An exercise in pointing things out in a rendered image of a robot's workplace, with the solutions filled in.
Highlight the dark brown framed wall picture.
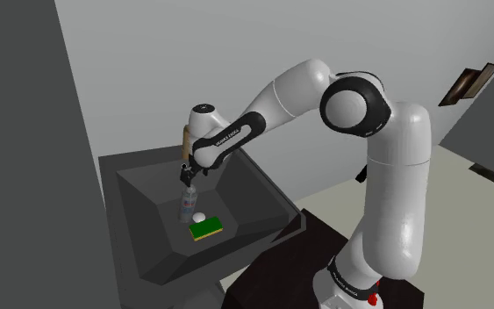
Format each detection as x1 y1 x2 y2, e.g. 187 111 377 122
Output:
438 68 482 108

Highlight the tan cylinder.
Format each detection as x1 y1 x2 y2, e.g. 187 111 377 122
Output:
181 124 190 161

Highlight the pale framed wall picture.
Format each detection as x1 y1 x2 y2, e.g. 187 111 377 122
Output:
462 61 494 100

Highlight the dark robot stand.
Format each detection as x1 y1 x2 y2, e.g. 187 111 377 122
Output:
220 208 426 309

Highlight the green and yellow sponge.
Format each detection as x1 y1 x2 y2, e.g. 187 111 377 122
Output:
188 216 225 242

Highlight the dark grey sink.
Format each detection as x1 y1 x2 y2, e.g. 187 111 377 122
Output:
97 144 308 309

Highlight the clear plastic bottle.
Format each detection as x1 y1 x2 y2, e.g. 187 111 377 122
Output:
178 184 199 224

